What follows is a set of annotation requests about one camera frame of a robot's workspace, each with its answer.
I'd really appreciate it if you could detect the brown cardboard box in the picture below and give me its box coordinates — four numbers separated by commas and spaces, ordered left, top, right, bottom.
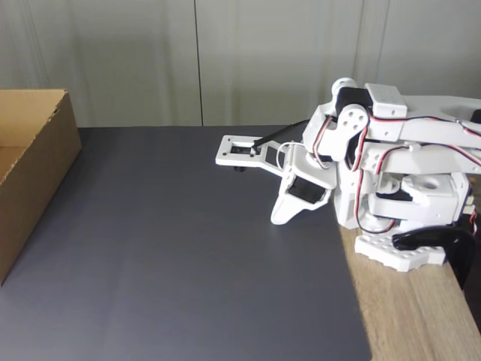
0, 88, 83, 287

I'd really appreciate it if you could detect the black table mat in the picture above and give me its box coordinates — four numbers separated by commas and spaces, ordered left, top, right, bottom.
0, 126, 373, 361

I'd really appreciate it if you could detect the black table clamp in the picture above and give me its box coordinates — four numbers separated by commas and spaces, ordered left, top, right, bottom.
392, 225, 476, 290

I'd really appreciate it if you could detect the white panelled cabinet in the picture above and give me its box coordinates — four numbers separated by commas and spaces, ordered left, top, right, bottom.
0, 0, 481, 129

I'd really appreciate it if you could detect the black camera cable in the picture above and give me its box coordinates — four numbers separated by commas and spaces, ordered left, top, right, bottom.
253, 119, 311, 150

